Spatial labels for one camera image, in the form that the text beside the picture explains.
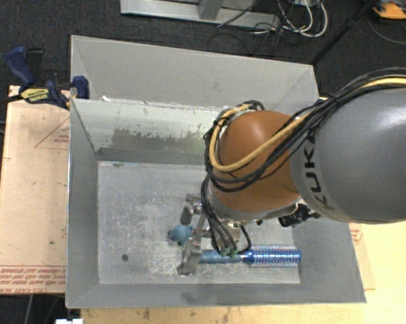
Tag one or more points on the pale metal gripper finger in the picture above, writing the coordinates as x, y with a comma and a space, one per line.
189, 258
187, 215

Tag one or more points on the small teal toy animal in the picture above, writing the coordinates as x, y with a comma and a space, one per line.
180, 233

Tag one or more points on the blue hairbrush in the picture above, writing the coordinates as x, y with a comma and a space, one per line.
272, 257

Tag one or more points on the grey metal bin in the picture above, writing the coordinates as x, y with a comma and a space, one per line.
138, 222

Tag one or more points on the black cylinder on white bracket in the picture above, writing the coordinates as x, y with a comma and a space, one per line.
293, 218

